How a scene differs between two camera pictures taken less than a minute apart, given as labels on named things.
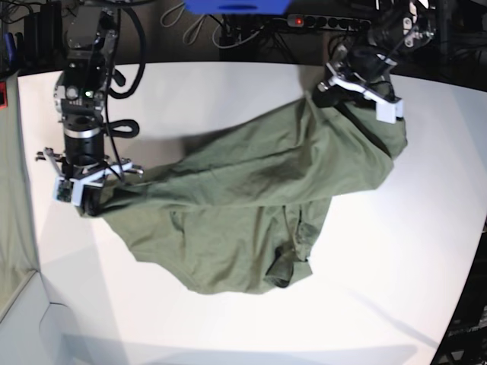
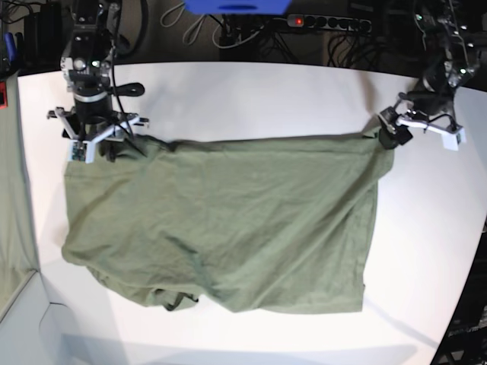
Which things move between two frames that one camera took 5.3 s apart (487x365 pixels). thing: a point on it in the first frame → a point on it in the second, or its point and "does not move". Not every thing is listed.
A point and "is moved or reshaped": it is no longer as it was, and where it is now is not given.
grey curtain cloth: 17,265 does not move
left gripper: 84,164 → 93,119
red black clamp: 4,102 does not move
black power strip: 345,23 does not move
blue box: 237,7 does not move
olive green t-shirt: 244,215 is moved or reshaped
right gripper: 361,69 → 424,108
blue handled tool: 11,47 does not move
